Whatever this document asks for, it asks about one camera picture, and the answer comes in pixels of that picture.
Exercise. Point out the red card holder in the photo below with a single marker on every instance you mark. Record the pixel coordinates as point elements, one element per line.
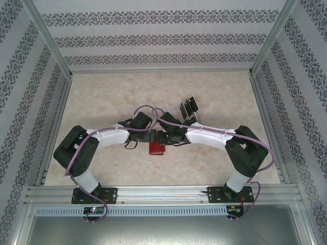
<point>155,149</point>

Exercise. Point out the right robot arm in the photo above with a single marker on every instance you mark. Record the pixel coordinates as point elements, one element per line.
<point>209,135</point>

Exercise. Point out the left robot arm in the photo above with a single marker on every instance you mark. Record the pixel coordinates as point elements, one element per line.
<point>110,137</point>

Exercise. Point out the black credit card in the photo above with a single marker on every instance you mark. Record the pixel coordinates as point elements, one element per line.
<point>184,110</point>
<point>193,104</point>

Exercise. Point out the clear acrylic card stand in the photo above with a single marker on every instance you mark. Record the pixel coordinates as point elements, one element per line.
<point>198,116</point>

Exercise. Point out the small controller board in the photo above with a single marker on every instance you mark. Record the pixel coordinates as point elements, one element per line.
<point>93,210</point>
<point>234,208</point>

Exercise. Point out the grey metal shelf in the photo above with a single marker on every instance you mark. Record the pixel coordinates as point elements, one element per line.
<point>163,229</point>

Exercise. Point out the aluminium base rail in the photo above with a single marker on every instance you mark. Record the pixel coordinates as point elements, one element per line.
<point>161,194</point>

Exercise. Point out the aluminium back rail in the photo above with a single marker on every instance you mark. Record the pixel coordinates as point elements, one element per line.
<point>161,71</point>

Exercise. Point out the aluminium side rail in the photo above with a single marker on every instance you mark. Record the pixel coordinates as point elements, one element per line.
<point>268,114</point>
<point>57,114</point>

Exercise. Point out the aluminium frame post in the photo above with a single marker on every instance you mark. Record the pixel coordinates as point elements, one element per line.
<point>48,38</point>
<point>276,33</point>

